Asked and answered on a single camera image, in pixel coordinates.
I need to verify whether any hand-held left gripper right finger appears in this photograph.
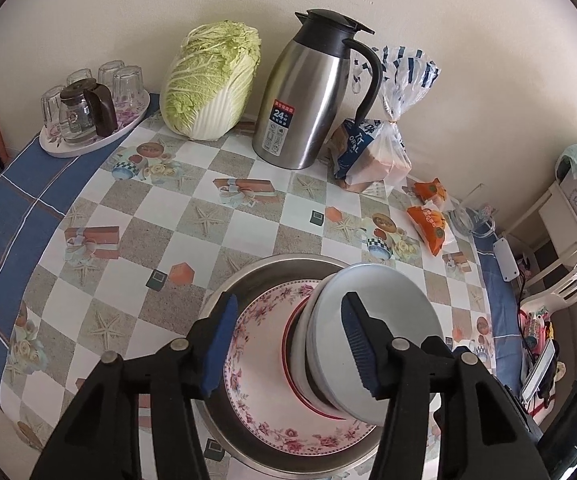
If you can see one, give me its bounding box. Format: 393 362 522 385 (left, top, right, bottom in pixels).
340 291 552 480

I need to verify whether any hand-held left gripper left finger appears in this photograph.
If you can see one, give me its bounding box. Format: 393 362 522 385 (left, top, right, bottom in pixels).
28 292 239 480

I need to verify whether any pink floral round plate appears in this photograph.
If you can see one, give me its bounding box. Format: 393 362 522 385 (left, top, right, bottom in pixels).
223 281 379 453

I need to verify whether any large plain white bowl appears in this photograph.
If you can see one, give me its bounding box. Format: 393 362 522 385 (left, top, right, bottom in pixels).
306 262 445 426

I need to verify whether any stainless steel basin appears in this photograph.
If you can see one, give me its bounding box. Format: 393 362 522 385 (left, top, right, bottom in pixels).
197 254 394 478

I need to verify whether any strawberry print bowl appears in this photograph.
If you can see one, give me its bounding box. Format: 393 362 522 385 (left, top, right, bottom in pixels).
282 305 359 417

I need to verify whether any white plastic chair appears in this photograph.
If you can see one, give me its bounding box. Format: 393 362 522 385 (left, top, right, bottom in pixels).
519 245 577 321

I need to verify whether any orange snack packet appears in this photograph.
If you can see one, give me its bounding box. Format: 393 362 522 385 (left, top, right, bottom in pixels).
413 177 452 211
407 204 454 257

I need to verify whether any white power strip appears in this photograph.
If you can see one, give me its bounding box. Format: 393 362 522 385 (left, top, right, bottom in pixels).
493 237 519 282

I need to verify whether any clear glass mug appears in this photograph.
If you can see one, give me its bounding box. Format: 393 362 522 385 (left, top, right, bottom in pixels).
449 182 499 238

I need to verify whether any bagged sliced bread loaf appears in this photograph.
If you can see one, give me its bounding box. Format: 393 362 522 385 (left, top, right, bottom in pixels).
329 46 442 193

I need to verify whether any white floral oval tray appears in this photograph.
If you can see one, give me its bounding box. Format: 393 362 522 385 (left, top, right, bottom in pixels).
38 87 152 159

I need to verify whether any stainless steel thermos jug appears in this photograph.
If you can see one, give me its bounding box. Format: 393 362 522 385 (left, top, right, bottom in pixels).
251 9 383 170

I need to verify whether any napa cabbage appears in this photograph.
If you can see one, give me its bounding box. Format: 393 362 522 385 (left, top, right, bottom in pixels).
159 21 262 141

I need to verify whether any glass teapot dark lid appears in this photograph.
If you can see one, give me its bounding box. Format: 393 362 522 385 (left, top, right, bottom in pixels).
58 80 119 143

